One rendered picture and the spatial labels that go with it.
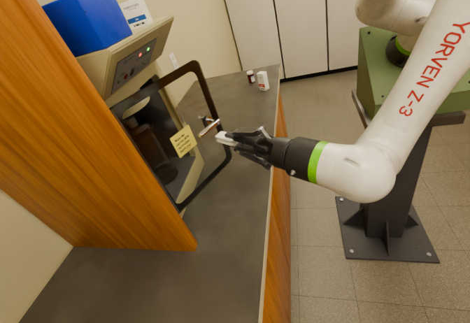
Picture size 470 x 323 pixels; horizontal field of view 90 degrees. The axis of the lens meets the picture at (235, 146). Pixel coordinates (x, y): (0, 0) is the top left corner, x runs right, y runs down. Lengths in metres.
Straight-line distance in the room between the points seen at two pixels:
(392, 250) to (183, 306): 1.37
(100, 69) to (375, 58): 0.95
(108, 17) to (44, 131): 0.26
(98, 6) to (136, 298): 0.70
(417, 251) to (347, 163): 1.41
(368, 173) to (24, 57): 0.59
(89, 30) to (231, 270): 0.63
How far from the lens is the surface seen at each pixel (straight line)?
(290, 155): 0.50
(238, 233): 0.76
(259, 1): 3.55
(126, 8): 0.72
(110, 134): 0.51
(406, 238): 1.87
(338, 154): 0.48
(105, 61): 0.53
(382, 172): 0.47
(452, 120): 1.19
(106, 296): 0.87
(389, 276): 1.74
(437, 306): 1.74
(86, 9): 0.53
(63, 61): 0.48
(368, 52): 1.13
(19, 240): 1.02
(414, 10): 0.94
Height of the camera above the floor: 1.56
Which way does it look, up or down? 36 degrees down
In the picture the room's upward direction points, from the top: 19 degrees counter-clockwise
